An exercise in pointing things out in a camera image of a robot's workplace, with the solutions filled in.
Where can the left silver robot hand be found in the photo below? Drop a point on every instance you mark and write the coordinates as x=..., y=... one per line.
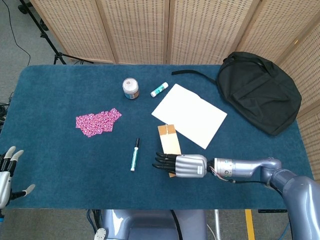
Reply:
x=3, y=182

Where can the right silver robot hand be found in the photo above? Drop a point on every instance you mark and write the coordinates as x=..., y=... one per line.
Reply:
x=190, y=166

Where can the brown cardboard strip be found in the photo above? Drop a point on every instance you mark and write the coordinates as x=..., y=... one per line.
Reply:
x=171, y=142

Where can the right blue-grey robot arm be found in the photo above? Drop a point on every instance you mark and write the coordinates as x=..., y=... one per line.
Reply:
x=250, y=167

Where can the white book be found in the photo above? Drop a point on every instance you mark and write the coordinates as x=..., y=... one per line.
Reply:
x=190, y=115

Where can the green marker black cap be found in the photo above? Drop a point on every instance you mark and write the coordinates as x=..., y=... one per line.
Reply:
x=134, y=156

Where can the blue-grey robot torso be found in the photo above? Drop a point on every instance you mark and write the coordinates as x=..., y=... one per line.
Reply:
x=150, y=225

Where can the blue carpet table cover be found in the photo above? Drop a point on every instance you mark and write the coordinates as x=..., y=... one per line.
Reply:
x=75, y=170

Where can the green and white glue stick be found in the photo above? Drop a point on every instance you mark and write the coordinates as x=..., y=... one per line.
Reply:
x=159, y=90

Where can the peanut butter jar white lid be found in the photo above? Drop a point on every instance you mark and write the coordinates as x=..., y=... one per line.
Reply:
x=130, y=87

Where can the black backpack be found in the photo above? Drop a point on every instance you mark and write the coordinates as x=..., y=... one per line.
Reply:
x=257, y=92

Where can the pink patterned paper pieces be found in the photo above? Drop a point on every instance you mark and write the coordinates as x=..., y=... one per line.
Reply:
x=97, y=122

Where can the black tripod stand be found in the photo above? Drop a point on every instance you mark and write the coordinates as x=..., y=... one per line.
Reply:
x=50, y=42

